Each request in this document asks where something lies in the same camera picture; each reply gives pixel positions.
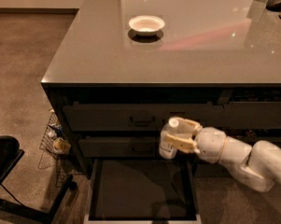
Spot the open bottom left drawer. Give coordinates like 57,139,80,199
83,158,203,224

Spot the dark middle left drawer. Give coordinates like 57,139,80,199
78,137,156,158

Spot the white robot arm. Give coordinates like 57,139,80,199
159,117,281,192

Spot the dark top left drawer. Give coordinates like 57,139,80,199
63,103,223,132

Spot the dark top right drawer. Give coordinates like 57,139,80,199
220,102,281,129

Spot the clear plastic water bottle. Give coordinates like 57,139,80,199
159,118,179,160

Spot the black chair with base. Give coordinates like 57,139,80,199
0,135,77,224

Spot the wire basket with items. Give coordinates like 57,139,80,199
38,111,70,188

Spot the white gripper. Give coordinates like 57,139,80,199
164,118,227,163

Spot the white paper bowl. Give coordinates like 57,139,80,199
128,15,165,36

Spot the dark kitchen counter cabinet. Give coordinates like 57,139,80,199
42,0,281,175

